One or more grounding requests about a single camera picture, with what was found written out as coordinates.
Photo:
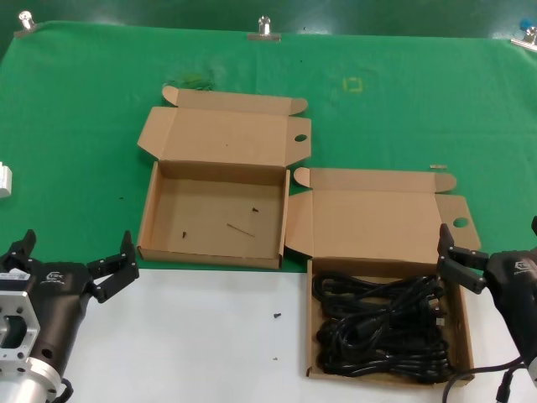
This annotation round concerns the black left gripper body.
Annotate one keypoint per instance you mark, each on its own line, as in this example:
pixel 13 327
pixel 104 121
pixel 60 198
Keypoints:
pixel 58 302

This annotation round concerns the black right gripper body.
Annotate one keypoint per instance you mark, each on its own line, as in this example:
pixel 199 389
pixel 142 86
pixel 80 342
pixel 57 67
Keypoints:
pixel 518 294

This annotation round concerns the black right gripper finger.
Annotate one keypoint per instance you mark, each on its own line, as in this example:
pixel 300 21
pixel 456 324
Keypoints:
pixel 459 264
pixel 535 226

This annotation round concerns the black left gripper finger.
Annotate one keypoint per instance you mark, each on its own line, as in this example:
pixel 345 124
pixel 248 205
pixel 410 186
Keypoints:
pixel 119 268
pixel 23 249

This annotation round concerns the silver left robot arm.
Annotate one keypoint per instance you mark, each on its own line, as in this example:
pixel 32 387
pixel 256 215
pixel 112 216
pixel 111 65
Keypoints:
pixel 25 384

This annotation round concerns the cardboard box with loose screws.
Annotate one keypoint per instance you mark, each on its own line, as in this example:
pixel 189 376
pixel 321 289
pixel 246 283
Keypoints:
pixel 218 201

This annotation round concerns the white plastic block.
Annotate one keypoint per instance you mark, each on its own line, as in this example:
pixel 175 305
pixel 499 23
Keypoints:
pixel 5 179

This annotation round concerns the green cloth mat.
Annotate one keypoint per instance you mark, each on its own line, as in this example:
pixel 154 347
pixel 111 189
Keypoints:
pixel 63 105

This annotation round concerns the silver binder clip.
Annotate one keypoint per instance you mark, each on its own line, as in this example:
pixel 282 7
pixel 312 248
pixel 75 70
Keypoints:
pixel 26 23
pixel 526 38
pixel 263 30

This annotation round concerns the green thread tangle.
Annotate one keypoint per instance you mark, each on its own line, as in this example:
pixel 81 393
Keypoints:
pixel 193 80

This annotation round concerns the small blue object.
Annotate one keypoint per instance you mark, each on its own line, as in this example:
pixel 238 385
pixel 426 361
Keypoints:
pixel 525 22

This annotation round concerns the silver left wrist bracket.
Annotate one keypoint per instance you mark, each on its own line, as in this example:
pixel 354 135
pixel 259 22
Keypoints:
pixel 17 331

